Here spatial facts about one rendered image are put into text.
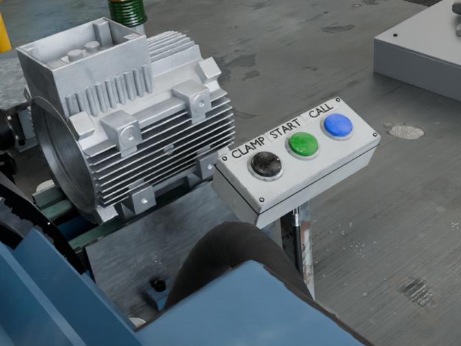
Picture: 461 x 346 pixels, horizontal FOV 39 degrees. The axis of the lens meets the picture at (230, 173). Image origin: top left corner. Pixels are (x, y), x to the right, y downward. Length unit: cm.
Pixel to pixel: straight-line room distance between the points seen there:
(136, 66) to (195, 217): 22
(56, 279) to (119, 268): 69
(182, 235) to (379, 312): 27
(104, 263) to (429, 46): 80
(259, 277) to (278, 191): 48
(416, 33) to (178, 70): 69
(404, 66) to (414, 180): 35
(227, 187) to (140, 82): 20
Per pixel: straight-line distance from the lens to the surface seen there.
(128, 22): 115
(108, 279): 85
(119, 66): 77
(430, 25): 144
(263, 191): 63
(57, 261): 16
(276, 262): 21
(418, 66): 135
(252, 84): 141
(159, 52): 83
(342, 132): 69
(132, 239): 83
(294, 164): 65
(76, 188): 89
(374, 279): 90
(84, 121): 74
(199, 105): 79
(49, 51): 83
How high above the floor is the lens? 142
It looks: 33 degrees down
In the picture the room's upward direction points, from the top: 8 degrees counter-clockwise
